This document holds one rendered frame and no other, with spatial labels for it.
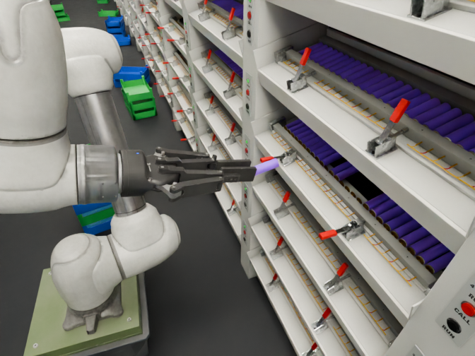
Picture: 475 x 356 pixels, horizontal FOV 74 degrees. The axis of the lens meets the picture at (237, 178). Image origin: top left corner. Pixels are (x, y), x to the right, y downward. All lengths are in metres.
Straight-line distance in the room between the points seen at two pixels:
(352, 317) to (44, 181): 0.67
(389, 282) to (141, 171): 0.46
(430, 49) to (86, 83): 0.80
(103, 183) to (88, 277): 0.59
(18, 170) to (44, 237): 1.45
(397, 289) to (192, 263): 1.08
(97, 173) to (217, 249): 1.16
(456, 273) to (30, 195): 0.56
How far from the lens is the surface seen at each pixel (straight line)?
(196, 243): 1.62
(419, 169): 0.53
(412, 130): 0.57
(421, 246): 0.66
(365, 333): 0.80
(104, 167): 0.48
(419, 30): 0.46
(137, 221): 1.02
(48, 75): 0.43
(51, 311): 1.28
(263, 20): 0.83
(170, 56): 2.27
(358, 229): 0.67
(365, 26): 0.53
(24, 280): 1.76
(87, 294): 1.09
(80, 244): 1.03
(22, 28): 0.41
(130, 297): 1.21
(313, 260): 0.87
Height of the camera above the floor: 1.24
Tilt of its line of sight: 39 degrees down
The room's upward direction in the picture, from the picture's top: straight up
